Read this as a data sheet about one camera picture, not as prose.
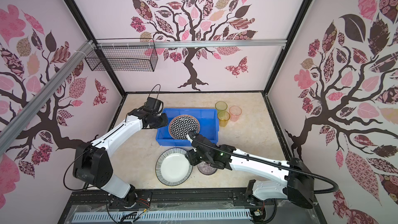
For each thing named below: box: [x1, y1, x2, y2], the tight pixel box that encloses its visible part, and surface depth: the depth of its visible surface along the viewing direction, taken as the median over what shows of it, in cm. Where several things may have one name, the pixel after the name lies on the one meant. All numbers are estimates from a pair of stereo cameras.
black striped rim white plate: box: [155, 147, 193, 187], surface depth 83 cm
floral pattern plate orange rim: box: [168, 114, 201, 140], surface depth 101 cm
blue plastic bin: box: [155, 108, 220, 147], surface depth 101 cm
